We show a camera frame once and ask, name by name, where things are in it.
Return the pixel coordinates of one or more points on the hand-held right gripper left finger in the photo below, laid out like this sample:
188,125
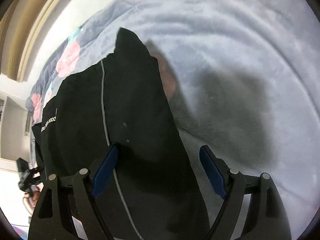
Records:
103,173

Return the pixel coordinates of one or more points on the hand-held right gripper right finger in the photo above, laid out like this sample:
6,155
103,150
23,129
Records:
212,173

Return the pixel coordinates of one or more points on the black pants with grey piping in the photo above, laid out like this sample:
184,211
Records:
130,110

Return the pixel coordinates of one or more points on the person's left hand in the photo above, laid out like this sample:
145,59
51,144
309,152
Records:
33,201

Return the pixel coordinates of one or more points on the white cabinet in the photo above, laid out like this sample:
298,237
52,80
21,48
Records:
13,135

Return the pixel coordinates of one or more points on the grey floral fleece blanket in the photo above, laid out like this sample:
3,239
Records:
225,67

